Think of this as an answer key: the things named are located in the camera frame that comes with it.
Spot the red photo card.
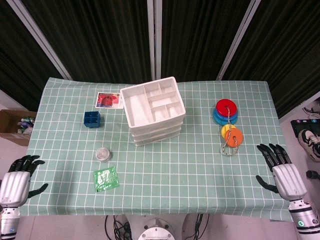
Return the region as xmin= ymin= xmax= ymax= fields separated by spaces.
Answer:
xmin=96 ymin=91 xmax=124 ymax=110

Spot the clear round plastic jar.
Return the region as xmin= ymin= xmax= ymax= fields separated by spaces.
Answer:
xmin=94 ymin=146 xmax=112 ymax=163

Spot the white plastic drawer unit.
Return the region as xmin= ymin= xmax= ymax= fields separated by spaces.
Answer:
xmin=119 ymin=76 xmax=187 ymax=148

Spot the green foil packet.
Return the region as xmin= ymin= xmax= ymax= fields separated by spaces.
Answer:
xmin=93 ymin=166 xmax=120 ymax=193

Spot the green checked tablecloth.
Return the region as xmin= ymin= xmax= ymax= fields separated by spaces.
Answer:
xmin=19 ymin=76 xmax=293 ymax=222

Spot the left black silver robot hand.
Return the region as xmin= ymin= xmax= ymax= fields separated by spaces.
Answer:
xmin=0 ymin=154 xmax=49 ymax=208

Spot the black cable bundle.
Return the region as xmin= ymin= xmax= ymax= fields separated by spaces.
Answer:
xmin=189 ymin=213 xmax=211 ymax=240
xmin=104 ymin=214 xmax=137 ymax=240

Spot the blue compartment box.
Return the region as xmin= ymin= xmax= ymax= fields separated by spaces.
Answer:
xmin=83 ymin=111 xmax=102 ymax=129

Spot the white black sneaker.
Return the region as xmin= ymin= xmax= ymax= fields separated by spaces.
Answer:
xmin=298 ymin=129 xmax=320 ymax=162

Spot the orange ring disc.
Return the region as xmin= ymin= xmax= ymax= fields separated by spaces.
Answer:
xmin=224 ymin=128 xmax=244 ymax=148

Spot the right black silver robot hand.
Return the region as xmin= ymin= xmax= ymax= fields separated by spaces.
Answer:
xmin=255 ymin=143 xmax=308 ymax=201

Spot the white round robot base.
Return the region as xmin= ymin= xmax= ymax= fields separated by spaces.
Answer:
xmin=137 ymin=217 xmax=176 ymax=240

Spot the light blue ring disc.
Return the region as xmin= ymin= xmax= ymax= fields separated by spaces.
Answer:
xmin=212 ymin=112 xmax=240 ymax=126

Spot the cardboard box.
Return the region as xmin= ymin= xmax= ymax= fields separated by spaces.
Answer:
xmin=0 ymin=109 xmax=38 ymax=147

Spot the braided string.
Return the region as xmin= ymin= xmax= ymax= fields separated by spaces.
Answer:
xmin=219 ymin=104 xmax=240 ymax=157

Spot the yellow ring disc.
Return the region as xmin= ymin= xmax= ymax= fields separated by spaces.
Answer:
xmin=220 ymin=124 xmax=237 ymax=138

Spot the dark folding screen panel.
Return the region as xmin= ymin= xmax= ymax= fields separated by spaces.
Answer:
xmin=0 ymin=0 xmax=73 ymax=112
xmin=154 ymin=0 xmax=262 ymax=82
xmin=216 ymin=0 xmax=320 ymax=120
xmin=7 ymin=0 xmax=156 ymax=83

